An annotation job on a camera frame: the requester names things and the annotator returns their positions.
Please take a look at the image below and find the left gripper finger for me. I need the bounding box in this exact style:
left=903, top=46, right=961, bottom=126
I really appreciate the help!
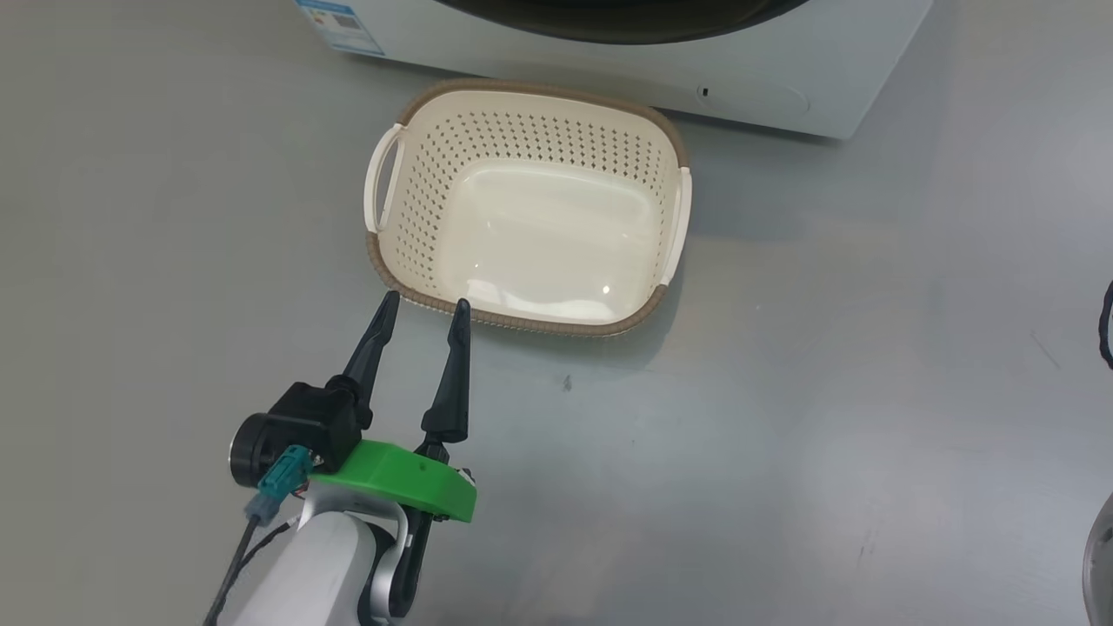
left=421, top=298, right=472, bottom=462
left=326, top=290, right=402, bottom=431

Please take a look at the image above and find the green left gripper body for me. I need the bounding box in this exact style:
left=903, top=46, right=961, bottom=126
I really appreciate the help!
left=310, top=439, right=477, bottom=524

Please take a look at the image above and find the black glass washing machine door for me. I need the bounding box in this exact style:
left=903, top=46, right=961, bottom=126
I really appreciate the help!
left=432, top=0, right=814, bottom=45

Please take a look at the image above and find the cream perforated laundry basket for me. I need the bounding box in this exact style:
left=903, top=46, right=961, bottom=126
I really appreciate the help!
left=363, top=78, right=694, bottom=338

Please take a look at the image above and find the white front-load washing machine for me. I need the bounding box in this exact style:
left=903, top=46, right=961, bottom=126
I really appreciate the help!
left=296, top=0, right=936, bottom=140

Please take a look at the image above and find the blue energy label sticker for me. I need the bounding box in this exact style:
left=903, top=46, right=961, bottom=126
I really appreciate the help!
left=296, top=0, right=386, bottom=58

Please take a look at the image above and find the left cable with teal connector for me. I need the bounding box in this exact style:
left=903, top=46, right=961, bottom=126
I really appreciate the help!
left=204, top=445, right=314, bottom=626

